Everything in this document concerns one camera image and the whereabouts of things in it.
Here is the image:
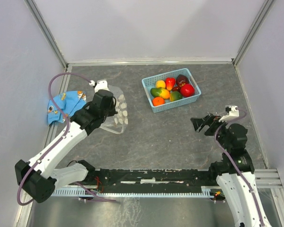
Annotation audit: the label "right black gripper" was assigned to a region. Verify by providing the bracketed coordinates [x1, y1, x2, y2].
[189, 113, 231, 150]

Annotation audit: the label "clear dotted zip top bag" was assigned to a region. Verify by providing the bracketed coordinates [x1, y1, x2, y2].
[100, 85, 129, 134]

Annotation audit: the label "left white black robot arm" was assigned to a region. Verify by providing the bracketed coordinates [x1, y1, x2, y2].
[15, 89, 117, 206]

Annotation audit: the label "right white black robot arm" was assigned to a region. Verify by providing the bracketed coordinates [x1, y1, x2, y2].
[191, 113, 270, 227]

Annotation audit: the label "green orange toy fruit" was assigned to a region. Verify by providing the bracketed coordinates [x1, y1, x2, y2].
[169, 91, 182, 102]

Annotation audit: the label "light blue plastic basket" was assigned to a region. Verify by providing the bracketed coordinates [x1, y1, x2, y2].
[142, 68, 201, 113]

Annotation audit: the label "orange toy tangerine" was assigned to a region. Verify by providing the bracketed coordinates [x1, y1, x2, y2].
[152, 97, 165, 106]

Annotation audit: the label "blue patterned cloth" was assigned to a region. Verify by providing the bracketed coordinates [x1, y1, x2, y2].
[47, 90, 87, 125]

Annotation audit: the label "dark red toy fruit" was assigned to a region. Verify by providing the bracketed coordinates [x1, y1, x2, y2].
[176, 74, 189, 87]

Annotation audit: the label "green yellow toy mango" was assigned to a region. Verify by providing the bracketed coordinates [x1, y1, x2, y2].
[150, 88, 170, 100]

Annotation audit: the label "red toy wax apple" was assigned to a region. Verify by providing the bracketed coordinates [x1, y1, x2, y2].
[165, 78, 176, 91]

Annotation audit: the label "small yellow toy peach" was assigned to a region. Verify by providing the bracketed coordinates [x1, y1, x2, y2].
[155, 80, 166, 89]

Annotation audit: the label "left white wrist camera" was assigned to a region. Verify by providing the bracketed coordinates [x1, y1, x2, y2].
[89, 79, 109, 93]

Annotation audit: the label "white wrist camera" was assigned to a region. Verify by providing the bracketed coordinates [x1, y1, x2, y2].
[89, 79, 109, 93]
[219, 105, 240, 122]

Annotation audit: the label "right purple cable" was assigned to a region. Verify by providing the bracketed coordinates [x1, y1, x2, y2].
[214, 108, 266, 227]

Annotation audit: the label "purple cable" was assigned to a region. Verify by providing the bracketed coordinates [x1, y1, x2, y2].
[214, 108, 266, 227]
[17, 72, 93, 206]

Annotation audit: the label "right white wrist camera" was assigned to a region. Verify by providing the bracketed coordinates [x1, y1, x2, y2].
[219, 105, 240, 122]

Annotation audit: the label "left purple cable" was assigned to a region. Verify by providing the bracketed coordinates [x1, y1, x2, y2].
[17, 72, 93, 206]

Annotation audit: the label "light blue cable duct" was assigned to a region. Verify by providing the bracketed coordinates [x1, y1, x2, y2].
[52, 186, 213, 198]

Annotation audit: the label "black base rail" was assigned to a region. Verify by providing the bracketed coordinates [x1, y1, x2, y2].
[82, 169, 219, 193]

